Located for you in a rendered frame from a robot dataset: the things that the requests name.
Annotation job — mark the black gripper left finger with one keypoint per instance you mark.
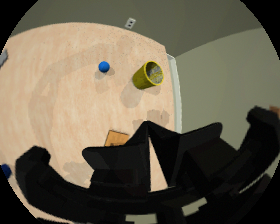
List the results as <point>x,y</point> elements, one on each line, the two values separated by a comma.
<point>133,154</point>

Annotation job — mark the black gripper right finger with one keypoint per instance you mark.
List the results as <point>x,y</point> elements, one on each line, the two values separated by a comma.
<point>170,146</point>

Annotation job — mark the yellow mug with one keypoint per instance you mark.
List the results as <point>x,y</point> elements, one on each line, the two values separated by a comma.
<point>149,75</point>

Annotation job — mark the blue ball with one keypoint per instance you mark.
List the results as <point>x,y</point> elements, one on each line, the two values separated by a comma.
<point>104,66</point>

